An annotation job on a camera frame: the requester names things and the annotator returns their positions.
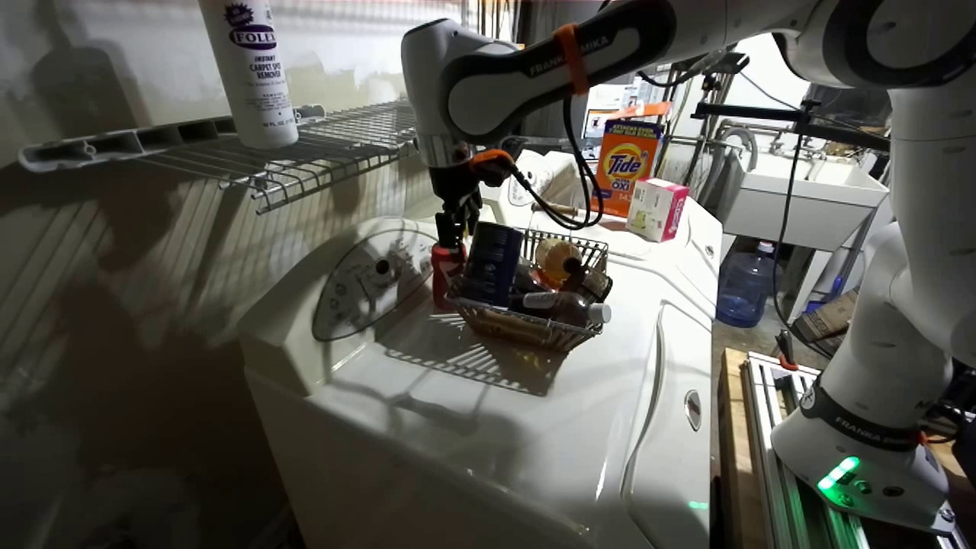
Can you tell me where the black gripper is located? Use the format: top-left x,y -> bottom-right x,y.
426,163 -> 489,257

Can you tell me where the red and white bottle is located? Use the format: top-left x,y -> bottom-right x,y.
429,240 -> 470,310

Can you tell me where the dark bottle white cap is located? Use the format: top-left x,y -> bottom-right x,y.
517,287 -> 612,330

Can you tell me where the white spray bottle blue label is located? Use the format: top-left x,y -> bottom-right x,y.
195,0 -> 303,153

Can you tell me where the dark blue salt canister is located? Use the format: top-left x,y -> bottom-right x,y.
466,221 -> 527,306

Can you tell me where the orange Tide detergent box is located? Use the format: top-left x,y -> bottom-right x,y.
591,116 -> 667,221

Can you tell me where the pink and white box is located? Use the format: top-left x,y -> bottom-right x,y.
626,177 -> 692,244

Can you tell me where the white washing machine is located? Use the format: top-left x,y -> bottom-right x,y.
239,208 -> 720,549

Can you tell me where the blue water jug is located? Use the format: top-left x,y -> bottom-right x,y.
715,240 -> 787,330

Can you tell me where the black metal boom bar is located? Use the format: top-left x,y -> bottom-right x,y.
697,98 -> 894,157

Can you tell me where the white utility sink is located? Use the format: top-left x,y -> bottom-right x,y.
726,151 -> 894,252

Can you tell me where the wooden robot platform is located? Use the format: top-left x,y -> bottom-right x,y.
715,345 -> 976,549

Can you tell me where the wire tray with wooden slats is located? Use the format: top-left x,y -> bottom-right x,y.
446,198 -> 621,357

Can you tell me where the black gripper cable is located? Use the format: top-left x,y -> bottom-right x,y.
501,90 -> 609,235

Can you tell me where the white wire shelf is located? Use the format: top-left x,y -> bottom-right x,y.
14,96 -> 424,216

